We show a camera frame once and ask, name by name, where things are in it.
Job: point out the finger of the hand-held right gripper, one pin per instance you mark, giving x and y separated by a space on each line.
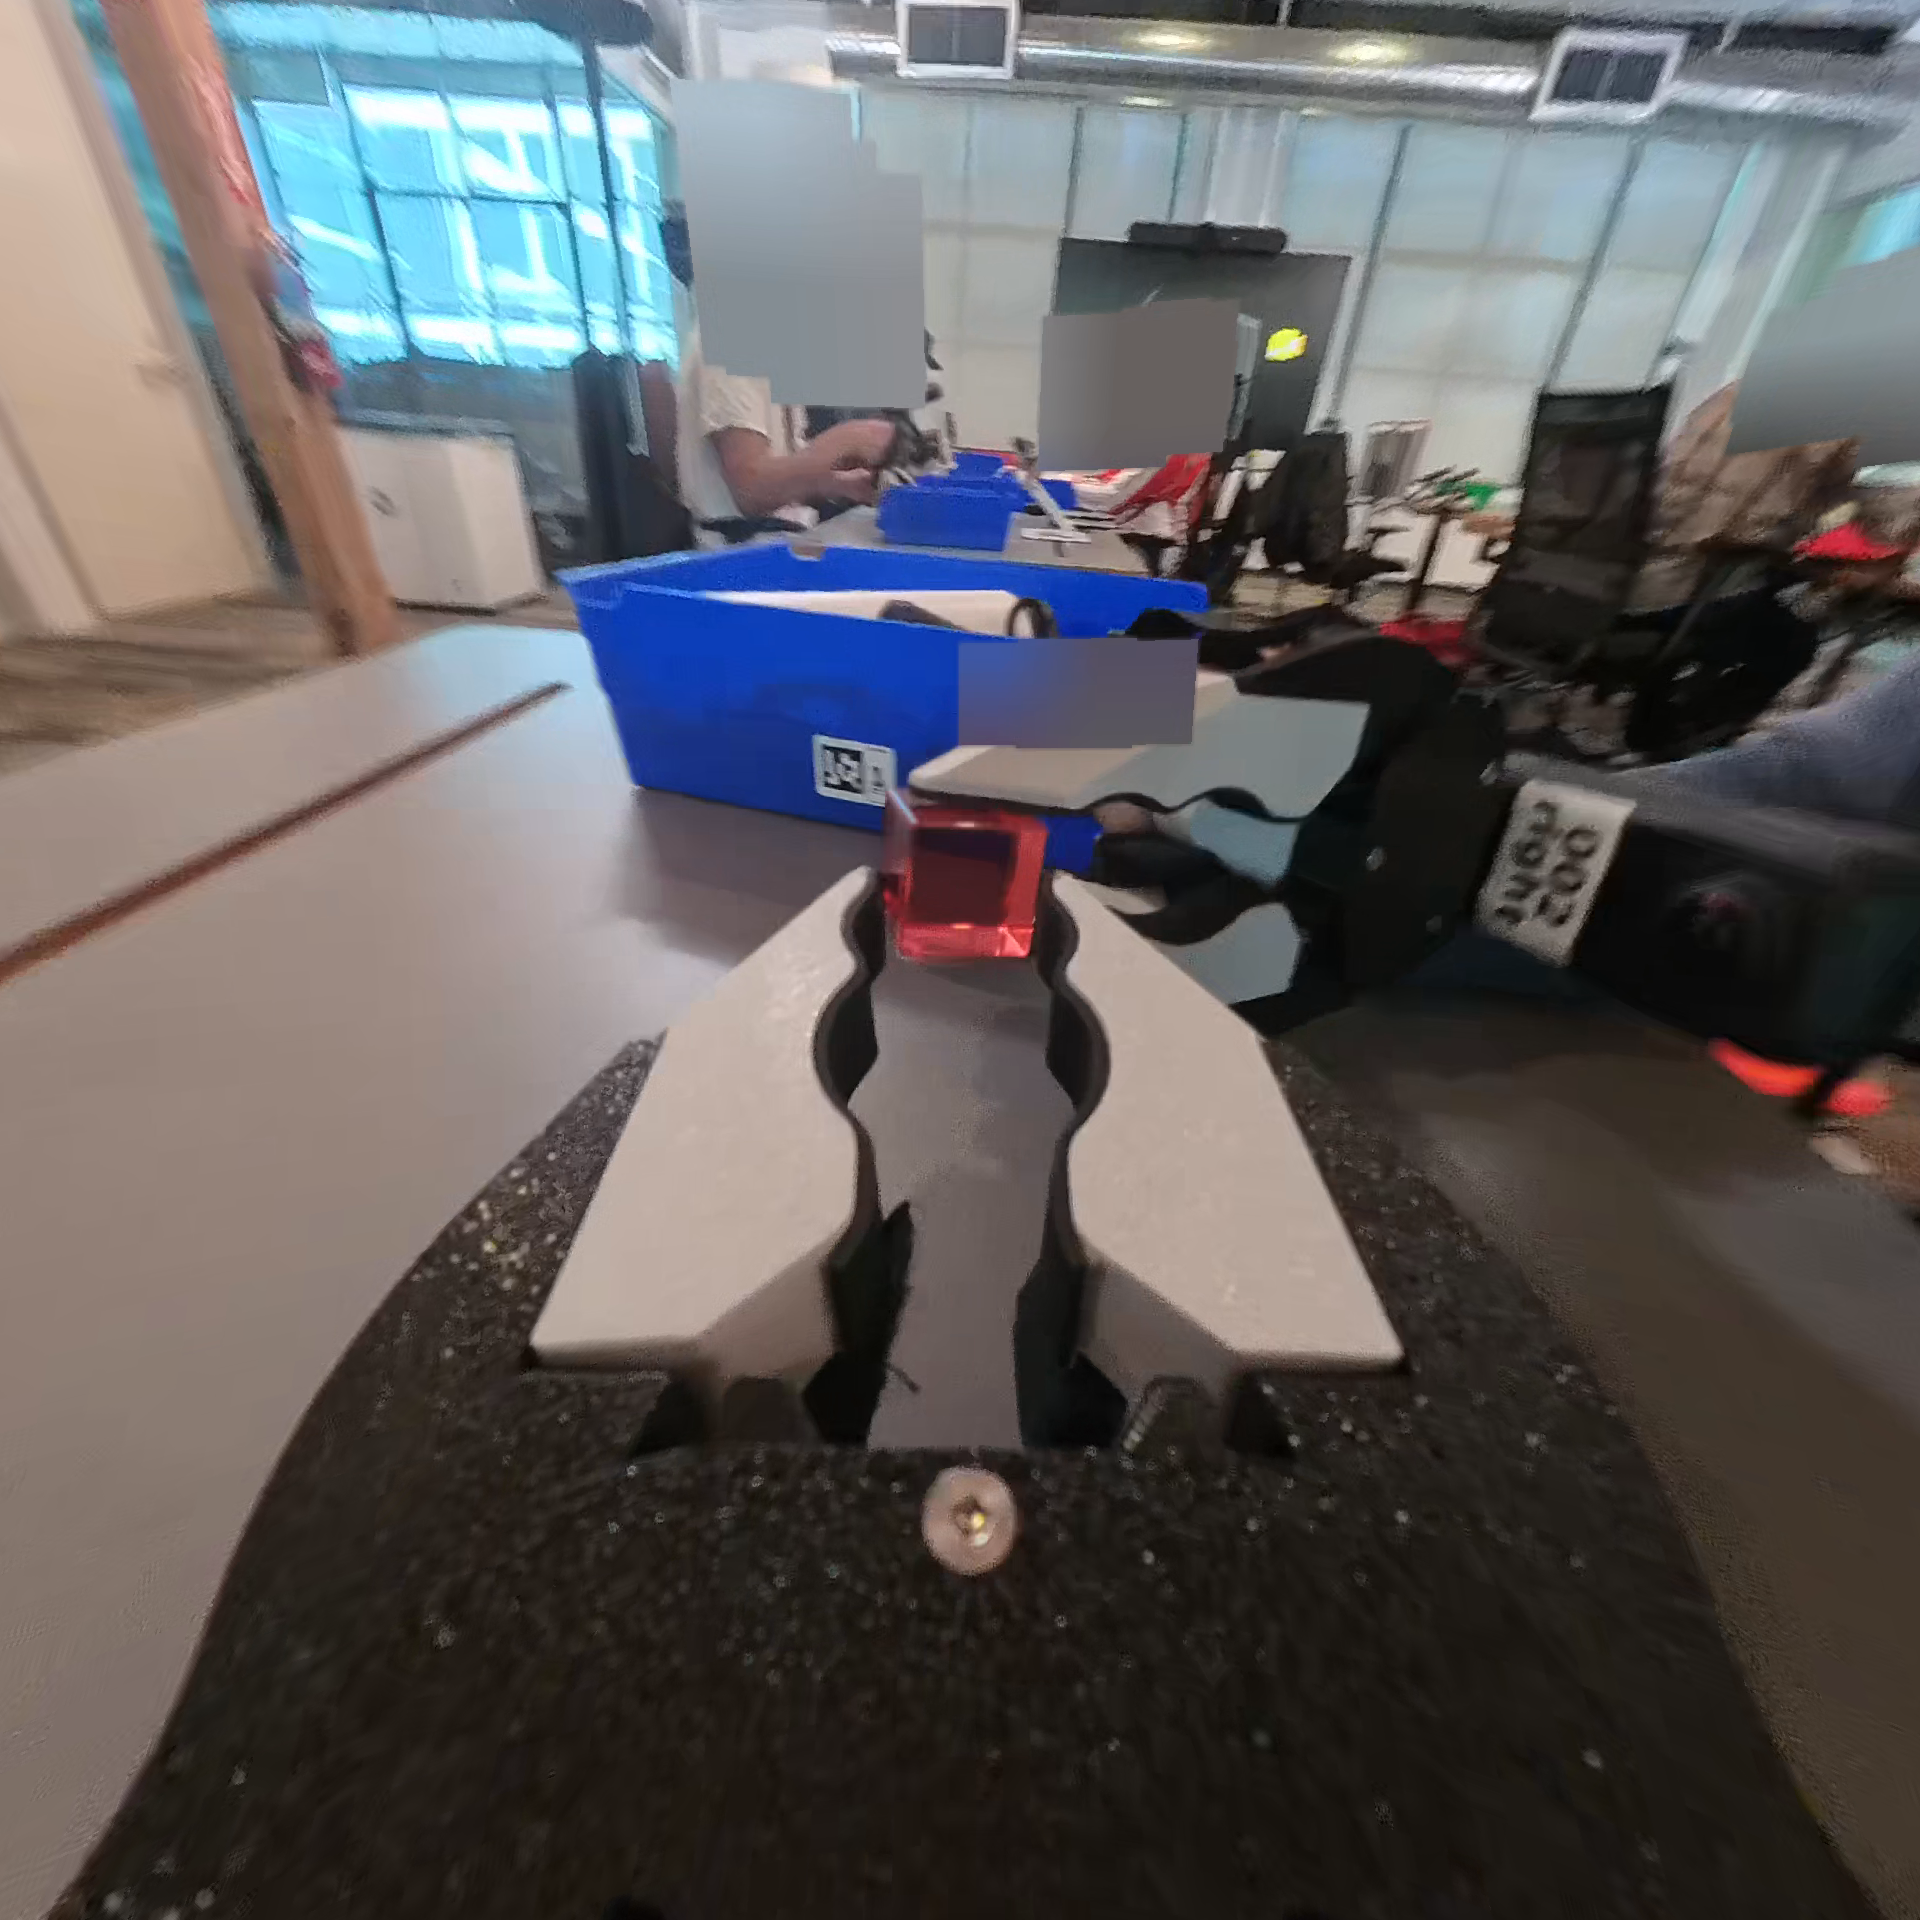
1250 961
1273 749

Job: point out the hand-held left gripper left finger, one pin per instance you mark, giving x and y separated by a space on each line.
707 1200

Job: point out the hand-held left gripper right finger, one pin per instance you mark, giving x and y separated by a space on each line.
1229 1200

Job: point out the red translucent cube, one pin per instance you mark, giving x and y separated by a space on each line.
961 885

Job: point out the blue bin with white label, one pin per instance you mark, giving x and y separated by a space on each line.
719 708

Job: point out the white rounded object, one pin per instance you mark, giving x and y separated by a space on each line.
840 608

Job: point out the orange traffic cone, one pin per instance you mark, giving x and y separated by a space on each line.
1800 1072

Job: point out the red white garment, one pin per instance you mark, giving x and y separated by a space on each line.
1171 487

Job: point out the black mesh office chair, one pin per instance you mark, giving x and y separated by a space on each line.
1574 511

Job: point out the blue plastic bin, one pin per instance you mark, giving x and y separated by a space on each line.
946 511

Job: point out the large black display screen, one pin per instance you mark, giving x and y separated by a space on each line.
1171 270

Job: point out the black chair back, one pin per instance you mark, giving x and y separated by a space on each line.
620 453

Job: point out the white recycling cabinet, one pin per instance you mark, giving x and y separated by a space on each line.
451 511

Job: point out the red fire extinguisher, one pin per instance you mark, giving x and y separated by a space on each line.
309 353

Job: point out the large paned window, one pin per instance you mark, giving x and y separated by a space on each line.
451 195

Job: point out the white door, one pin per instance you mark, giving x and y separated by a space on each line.
90 301

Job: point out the large duct vent grille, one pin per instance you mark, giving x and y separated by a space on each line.
1607 75

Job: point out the small duct vent grille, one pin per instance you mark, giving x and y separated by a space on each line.
959 35

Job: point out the wooden support post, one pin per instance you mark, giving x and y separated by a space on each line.
257 301

